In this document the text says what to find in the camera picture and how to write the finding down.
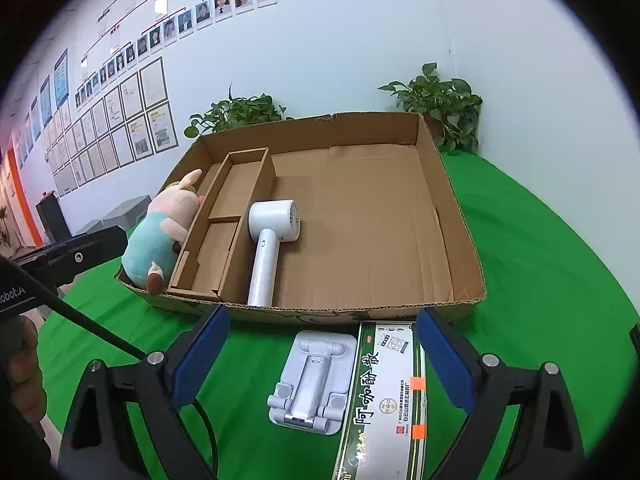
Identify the wall of framed certificates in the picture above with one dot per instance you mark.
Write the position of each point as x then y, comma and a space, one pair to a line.
125, 125

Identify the row of portrait photos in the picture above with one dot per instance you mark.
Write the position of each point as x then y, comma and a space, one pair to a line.
200, 12

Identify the green tablecloth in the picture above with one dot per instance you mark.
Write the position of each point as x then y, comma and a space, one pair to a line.
540, 285

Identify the blue wall poster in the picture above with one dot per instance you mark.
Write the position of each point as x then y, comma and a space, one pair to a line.
61, 77
45, 100

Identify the person's left hand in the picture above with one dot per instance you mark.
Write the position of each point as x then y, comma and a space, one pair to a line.
27, 370

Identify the bushy green potted plant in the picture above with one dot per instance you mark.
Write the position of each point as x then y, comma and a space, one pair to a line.
240, 110

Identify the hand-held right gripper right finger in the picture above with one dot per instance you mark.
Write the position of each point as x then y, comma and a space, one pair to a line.
445, 360

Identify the small green potted plant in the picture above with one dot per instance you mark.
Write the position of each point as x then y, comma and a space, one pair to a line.
445, 100

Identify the narrow cardboard box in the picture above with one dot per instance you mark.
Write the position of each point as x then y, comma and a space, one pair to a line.
220, 255

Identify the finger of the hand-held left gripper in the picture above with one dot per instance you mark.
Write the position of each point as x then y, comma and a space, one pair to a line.
90, 252

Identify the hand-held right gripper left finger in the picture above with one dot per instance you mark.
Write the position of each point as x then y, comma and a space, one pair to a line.
200, 355

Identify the white hair dryer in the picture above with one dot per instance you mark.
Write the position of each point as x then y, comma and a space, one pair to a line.
265, 270

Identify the white folding phone stand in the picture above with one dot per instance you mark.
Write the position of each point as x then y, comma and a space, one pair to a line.
310, 385

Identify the black cabinet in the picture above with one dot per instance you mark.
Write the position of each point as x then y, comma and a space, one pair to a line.
52, 220

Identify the large cardboard box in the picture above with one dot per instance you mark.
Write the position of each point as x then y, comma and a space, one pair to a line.
360, 220

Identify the green and white medicine box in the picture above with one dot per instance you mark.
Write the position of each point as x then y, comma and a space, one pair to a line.
385, 410

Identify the pink pig plush toy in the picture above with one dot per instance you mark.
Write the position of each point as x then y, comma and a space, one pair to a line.
155, 240

